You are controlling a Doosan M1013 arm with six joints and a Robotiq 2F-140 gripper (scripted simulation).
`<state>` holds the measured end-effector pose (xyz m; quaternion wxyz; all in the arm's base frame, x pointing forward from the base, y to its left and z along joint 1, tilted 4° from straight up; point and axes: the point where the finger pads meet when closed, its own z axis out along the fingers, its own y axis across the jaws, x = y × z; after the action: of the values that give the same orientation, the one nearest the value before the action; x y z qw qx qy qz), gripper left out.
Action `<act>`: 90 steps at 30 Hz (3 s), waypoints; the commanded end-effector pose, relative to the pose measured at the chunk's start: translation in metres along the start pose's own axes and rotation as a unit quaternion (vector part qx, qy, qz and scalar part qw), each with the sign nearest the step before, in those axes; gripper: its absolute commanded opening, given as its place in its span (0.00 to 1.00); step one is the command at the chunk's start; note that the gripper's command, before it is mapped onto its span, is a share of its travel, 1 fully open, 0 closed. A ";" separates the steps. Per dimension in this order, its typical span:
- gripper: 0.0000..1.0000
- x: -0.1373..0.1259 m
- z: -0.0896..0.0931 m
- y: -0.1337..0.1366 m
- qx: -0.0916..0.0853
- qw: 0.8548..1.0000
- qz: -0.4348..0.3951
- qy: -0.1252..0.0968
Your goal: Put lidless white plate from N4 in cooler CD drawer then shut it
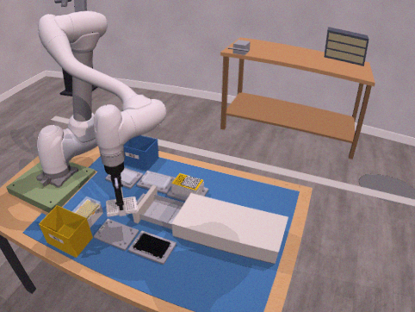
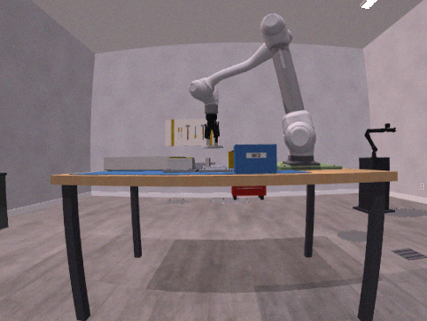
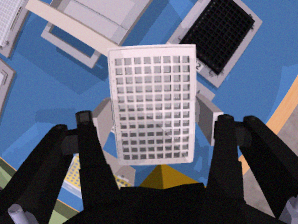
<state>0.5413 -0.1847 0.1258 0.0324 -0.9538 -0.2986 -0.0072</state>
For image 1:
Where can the yellow open-top bin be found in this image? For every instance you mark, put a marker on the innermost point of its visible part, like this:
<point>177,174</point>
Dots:
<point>65,222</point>

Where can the blue box with label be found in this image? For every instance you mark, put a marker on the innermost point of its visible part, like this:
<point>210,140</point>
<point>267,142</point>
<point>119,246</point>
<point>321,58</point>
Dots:
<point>145,158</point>

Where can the blue bench mat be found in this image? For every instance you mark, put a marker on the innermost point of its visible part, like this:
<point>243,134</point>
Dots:
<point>195,277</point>

